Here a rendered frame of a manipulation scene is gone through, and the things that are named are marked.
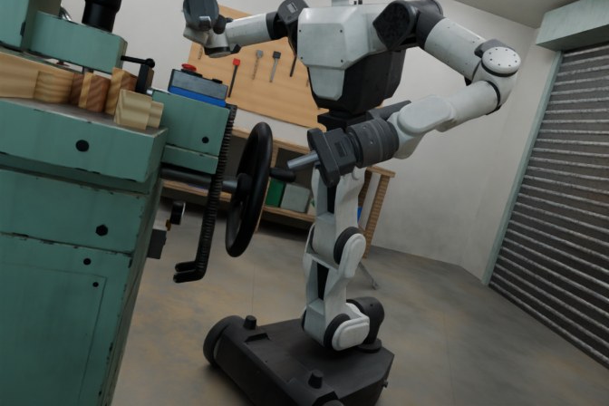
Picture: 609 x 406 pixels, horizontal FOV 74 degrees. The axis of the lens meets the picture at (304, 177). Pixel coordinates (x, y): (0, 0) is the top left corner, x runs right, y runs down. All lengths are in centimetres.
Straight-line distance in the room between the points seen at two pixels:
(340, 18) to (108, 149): 79
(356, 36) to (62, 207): 81
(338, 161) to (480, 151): 411
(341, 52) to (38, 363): 94
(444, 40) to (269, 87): 319
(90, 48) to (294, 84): 342
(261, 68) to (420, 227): 241
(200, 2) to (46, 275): 66
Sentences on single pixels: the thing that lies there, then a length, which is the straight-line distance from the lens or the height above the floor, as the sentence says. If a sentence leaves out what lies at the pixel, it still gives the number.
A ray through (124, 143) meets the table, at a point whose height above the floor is 88.
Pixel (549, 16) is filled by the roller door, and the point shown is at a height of 259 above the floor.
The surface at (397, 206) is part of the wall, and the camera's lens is 450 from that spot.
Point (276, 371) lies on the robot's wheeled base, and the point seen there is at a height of 19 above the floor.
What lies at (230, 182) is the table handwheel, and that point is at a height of 82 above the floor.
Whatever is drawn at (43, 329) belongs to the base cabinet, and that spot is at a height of 58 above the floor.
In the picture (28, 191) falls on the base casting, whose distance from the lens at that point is 67.
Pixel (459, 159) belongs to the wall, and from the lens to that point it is 471.
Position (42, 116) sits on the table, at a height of 89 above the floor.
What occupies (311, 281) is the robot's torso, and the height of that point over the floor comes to 44.
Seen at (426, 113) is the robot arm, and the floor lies 105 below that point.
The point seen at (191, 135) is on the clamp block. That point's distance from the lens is 75.
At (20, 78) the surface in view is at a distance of 63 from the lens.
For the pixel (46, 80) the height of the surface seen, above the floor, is 93.
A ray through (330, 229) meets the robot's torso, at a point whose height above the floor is 67.
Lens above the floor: 95
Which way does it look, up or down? 6 degrees down
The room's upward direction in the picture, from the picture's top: 15 degrees clockwise
